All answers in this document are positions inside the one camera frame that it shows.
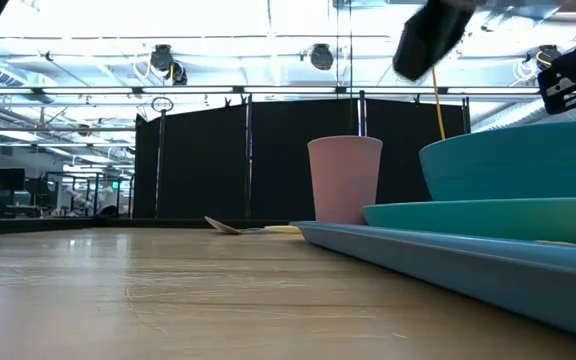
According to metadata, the black ceiling spotlight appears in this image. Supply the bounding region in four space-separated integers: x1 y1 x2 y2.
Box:
149 43 175 72
309 42 336 72
534 43 563 72

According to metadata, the blue plastic tray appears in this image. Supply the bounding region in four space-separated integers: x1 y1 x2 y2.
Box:
290 219 576 346

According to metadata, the black background monitor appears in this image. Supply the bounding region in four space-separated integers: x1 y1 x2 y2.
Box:
0 167 27 194

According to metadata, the blue plastic bowl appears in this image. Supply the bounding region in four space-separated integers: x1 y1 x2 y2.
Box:
418 119 576 203

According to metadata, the black partition screen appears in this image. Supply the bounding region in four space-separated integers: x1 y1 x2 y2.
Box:
132 89 472 221

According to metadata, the cream-handled table knife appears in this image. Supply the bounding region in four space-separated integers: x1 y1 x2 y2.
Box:
261 224 303 235

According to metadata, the pink plastic cup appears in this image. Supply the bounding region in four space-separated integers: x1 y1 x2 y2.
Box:
306 134 384 226

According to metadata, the overhead metal rail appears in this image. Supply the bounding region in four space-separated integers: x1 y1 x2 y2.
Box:
0 84 542 97

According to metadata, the yellow cable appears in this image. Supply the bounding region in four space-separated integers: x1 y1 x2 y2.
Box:
430 67 447 141

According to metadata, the teal green plate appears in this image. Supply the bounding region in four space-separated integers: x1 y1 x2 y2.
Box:
362 197 576 249

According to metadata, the ring-topped stand pole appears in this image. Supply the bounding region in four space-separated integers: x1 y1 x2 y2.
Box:
150 95 176 219

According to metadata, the orange-handled metal spoon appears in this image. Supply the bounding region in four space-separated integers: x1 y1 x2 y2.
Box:
204 215 269 236

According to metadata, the black aluminium table frame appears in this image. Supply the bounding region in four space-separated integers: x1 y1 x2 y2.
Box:
0 217 292 237

